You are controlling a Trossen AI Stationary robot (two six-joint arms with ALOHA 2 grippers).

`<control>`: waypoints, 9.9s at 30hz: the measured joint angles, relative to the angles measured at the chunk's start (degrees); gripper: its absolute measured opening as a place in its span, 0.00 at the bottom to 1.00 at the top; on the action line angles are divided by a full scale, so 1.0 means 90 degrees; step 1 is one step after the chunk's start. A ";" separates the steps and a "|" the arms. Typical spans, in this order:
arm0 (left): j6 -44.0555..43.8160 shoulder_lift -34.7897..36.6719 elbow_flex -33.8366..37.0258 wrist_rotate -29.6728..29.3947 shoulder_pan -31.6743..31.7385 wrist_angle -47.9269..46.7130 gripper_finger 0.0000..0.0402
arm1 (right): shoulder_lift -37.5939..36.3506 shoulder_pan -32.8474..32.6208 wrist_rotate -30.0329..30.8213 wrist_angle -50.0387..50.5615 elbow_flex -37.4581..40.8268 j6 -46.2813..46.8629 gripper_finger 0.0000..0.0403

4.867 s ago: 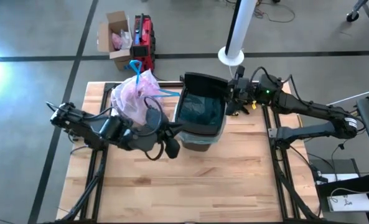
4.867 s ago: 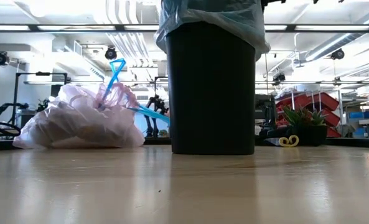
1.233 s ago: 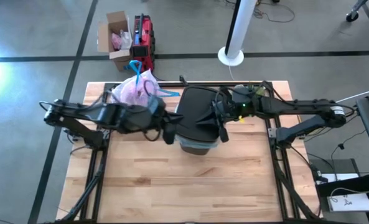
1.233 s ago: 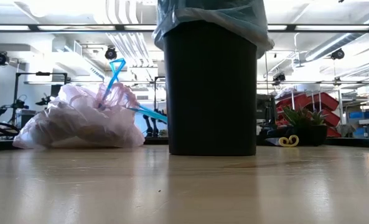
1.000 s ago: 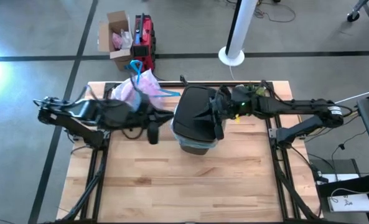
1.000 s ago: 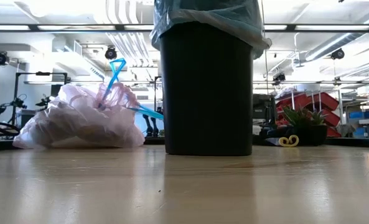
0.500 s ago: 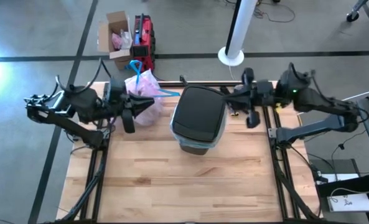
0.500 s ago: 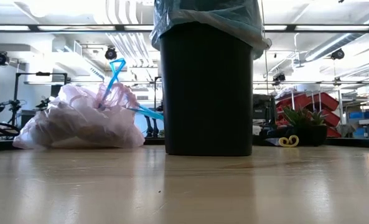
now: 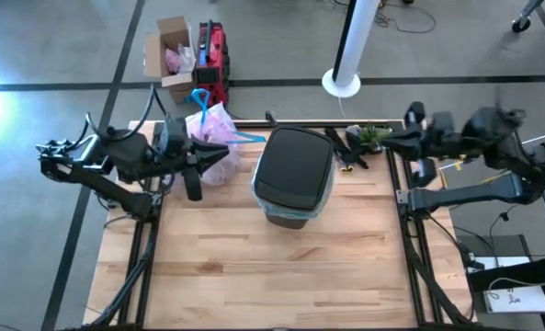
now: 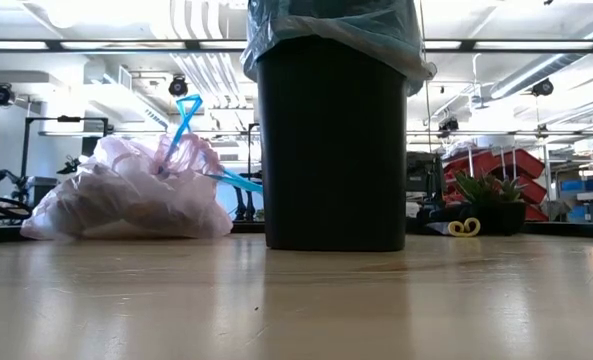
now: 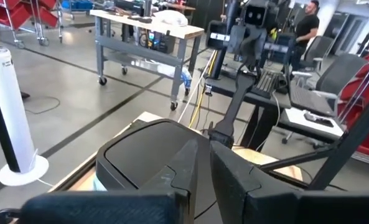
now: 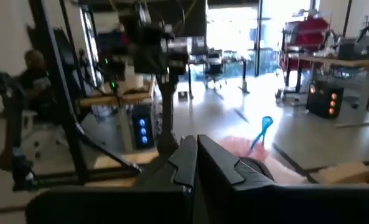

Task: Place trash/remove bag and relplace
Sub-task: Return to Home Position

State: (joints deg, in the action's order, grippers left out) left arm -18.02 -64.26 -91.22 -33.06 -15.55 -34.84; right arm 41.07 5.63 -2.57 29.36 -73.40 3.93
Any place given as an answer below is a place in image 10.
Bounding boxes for black trash bin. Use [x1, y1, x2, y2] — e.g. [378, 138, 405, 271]
[256, 34, 409, 253]

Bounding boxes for blue trash bag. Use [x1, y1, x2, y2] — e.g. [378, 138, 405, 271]
[239, 0, 437, 97]

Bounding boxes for potted succulent plant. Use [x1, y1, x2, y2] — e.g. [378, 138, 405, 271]
[453, 171, 528, 237]

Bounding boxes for red storage bins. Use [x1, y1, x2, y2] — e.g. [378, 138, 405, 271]
[443, 147, 548, 222]

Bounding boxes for background storage shelf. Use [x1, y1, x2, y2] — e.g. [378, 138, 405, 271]
[555, 169, 593, 224]

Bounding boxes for thin hanging cable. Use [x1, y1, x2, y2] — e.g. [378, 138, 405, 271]
[418, 0, 433, 136]

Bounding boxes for silver spiral duct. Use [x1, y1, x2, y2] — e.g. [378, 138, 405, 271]
[490, 9, 593, 100]

